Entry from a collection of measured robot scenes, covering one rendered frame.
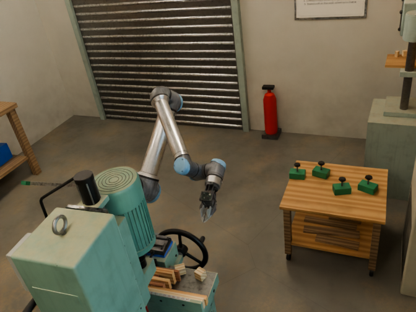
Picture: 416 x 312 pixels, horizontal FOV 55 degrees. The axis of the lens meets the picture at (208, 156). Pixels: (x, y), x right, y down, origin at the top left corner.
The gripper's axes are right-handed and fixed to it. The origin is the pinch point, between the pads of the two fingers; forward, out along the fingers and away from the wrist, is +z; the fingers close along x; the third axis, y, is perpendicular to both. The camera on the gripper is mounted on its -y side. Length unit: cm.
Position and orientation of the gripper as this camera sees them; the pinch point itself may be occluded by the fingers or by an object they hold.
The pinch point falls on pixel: (204, 220)
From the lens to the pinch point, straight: 211.0
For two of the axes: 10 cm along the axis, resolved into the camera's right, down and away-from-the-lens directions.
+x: 9.4, 0.5, -3.3
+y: -2.3, -6.0, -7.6
